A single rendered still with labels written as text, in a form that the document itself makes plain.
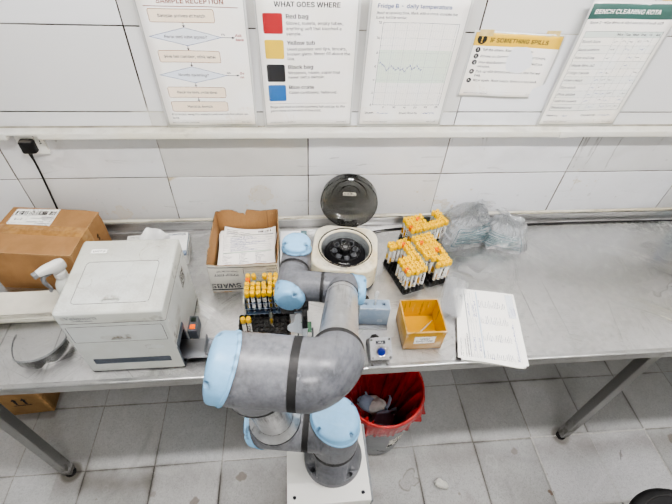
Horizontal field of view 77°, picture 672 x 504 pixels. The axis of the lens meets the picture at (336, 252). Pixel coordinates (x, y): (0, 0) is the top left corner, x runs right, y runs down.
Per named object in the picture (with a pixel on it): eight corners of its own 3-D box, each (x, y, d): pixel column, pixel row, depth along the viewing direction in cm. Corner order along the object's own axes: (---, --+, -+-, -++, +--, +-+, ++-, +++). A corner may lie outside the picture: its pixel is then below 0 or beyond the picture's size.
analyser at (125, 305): (91, 372, 130) (48, 315, 108) (115, 300, 149) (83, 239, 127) (194, 367, 133) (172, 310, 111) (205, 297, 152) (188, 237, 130)
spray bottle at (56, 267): (62, 323, 142) (28, 275, 124) (71, 301, 148) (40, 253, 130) (88, 321, 142) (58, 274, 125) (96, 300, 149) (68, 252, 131)
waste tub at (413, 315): (401, 350, 140) (406, 333, 133) (394, 316, 150) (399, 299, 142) (441, 348, 142) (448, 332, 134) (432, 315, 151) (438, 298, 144)
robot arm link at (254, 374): (308, 457, 104) (292, 404, 58) (247, 451, 104) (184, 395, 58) (313, 406, 110) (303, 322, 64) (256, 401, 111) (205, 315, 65)
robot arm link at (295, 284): (318, 295, 97) (323, 260, 105) (270, 291, 98) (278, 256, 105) (318, 315, 103) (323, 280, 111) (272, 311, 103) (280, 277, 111)
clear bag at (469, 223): (443, 256, 171) (454, 222, 158) (423, 228, 183) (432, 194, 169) (496, 243, 178) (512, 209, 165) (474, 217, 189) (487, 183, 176)
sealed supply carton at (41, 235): (2, 287, 151) (-28, 251, 137) (35, 241, 167) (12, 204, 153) (90, 291, 151) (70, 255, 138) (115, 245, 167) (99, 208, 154)
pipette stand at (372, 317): (357, 329, 145) (360, 312, 138) (357, 312, 150) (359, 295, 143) (386, 330, 146) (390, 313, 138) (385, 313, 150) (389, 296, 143)
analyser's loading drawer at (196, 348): (173, 361, 132) (169, 352, 128) (176, 343, 136) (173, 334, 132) (240, 357, 134) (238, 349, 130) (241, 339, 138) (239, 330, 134)
